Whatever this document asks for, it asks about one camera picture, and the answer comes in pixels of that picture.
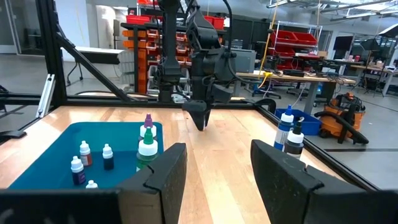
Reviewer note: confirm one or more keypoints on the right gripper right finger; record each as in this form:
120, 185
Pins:
311, 199

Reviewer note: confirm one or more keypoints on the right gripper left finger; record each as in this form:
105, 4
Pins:
93, 208

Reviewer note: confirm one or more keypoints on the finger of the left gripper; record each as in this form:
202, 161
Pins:
196, 113
208, 118

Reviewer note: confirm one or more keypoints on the small orange dropper bottle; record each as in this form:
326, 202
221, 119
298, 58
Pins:
91, 185

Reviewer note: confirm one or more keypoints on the small indigo dropper bottle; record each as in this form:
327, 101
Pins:
78, 175

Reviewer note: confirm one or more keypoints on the large purple squeeze bottle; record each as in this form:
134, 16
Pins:
148, 121

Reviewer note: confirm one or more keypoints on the small dark blue dropper bottle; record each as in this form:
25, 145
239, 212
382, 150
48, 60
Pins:
108, 161

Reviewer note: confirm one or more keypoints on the small red dropper bottle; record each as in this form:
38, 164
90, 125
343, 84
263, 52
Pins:
86, 158

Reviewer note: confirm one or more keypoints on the large black squeeze bottle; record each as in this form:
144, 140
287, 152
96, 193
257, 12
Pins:
293, 146

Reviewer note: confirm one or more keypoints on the large green squeeze bottle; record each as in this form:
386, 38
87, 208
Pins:
147, 147

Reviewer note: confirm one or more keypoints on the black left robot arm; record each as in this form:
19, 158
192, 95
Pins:
170, 62

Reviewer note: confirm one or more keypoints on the metal mounting plate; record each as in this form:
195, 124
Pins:
177, 99

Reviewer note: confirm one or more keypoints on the red storage bin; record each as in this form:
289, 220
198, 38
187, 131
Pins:
217, 22
136, 19

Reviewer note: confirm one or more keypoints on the blue plastic bin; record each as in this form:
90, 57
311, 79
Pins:
46, 168

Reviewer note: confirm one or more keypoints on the orange parts drawer cabinet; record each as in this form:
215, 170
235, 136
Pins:
141, 56

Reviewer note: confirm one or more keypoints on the blue floor crate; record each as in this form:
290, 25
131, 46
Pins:
311, 126

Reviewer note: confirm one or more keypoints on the large blue squeeze bottle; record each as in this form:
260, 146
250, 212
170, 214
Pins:
284, 130

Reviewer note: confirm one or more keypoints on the orange shop vacuum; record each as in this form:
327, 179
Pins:
329, 123

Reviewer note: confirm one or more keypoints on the wooden desk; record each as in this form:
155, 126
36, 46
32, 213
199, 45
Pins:
370, 67
298, 77

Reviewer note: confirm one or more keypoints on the red bin storage rack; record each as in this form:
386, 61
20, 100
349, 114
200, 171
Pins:
293, 37

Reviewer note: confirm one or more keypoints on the white folding table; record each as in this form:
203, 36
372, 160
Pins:
96, 51

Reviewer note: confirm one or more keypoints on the black computer monitor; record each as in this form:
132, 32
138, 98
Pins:
342, 46

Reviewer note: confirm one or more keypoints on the black softbox light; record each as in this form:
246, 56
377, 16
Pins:
370, 45
390, 31

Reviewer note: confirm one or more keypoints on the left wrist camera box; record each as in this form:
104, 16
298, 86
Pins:
223, 93

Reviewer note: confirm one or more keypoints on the black diagonal frame strut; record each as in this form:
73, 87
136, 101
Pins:
93, 70

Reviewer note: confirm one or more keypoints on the silver aluminium bracket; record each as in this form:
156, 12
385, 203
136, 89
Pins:
45, 96

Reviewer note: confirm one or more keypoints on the black frame post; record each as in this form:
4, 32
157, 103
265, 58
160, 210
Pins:
51, 46

